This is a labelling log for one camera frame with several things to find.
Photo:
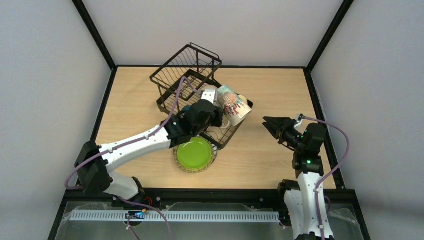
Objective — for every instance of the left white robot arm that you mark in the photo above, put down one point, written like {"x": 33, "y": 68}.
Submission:
{"x": 96, "y": 164}

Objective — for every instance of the beige mug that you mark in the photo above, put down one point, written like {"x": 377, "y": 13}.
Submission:
{"x": 234, "y": 108}

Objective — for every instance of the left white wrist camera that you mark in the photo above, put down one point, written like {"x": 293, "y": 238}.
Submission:
{"x": 209, "y": 95}

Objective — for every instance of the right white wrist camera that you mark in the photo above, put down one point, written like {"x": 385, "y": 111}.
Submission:
{"x": 298, "y": 121}

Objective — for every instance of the teal patterned white bowl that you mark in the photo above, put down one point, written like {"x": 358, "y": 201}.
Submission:
{"x": 186, "y": 110}

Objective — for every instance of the plain white bowl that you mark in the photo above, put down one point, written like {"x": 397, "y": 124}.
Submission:
{"x": 209, "y": 88}

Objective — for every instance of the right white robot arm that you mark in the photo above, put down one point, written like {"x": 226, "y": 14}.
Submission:
{"x": 304, "y": 197}

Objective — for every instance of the green plate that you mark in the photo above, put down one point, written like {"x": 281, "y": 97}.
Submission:
{"x": 194, "y": 156}

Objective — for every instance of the blue striped white plate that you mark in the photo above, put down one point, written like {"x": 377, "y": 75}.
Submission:
{"x": 215, "y": 152}

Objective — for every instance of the yellow mug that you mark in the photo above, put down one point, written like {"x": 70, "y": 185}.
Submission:
{"x": 243, "y": 98}

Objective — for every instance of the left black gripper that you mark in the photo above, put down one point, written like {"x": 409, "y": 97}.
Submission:
{"x": 215, "y": 118}

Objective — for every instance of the white slotted cable duct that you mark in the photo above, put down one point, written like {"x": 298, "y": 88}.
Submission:
{"x": 175, "y": 216}

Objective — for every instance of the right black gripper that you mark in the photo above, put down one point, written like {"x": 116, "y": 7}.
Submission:
{"x": 283, "y": 130}

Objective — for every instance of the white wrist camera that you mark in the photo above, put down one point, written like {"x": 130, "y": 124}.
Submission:
{"x": 298, "y": 121}
{"x": 209, "y": 95}

